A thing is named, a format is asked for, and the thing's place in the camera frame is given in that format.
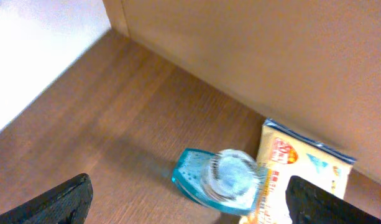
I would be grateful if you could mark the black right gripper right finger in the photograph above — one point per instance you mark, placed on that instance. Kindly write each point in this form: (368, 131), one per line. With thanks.
(309, 204)

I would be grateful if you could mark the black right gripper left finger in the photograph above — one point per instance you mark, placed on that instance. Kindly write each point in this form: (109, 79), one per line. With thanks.
(68, 202)

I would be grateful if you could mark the yellow wet wipes pack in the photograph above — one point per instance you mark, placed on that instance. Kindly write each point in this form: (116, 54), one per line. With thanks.
(284, 153)

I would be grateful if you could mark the teal mouthwash bottle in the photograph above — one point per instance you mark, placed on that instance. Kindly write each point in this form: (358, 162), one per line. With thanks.
(229, 181)

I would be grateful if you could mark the light wooden side panel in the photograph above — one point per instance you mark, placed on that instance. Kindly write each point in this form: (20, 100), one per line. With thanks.
(314, 66)

